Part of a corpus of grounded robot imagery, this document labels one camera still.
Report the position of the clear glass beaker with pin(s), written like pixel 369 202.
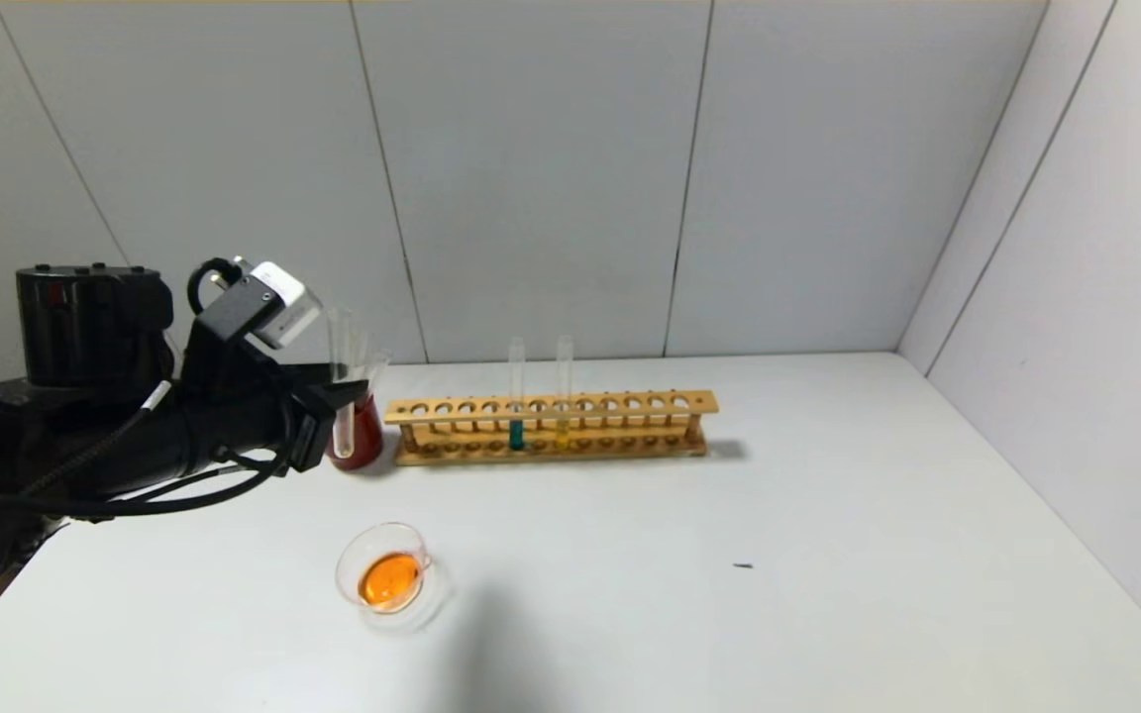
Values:
pixel 392 584

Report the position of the test tube with yellow pigment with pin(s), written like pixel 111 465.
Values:
pixel 564 434
pixel 343 436

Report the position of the dark red plastic cup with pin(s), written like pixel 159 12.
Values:
pixel 367 441

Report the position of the empty glass test tube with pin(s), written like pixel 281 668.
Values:
pixel 380 366

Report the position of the test tube with teal pigment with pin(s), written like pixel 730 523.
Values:
pixel 517 434

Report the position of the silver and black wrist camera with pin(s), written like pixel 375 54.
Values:
pixel 268 302

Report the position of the wooden test tube rack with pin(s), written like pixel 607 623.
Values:
pixel 580 408

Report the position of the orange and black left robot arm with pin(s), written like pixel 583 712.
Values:
pixel 85 327

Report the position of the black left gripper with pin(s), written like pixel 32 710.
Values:
pixel 310 427

